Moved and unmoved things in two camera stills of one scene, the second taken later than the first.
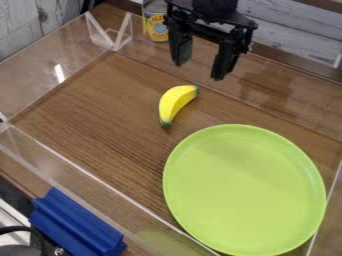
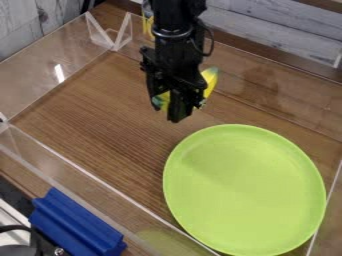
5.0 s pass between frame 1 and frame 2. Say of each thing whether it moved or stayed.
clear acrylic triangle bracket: stayed
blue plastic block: stayed
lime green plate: stayed
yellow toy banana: moved
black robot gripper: moved
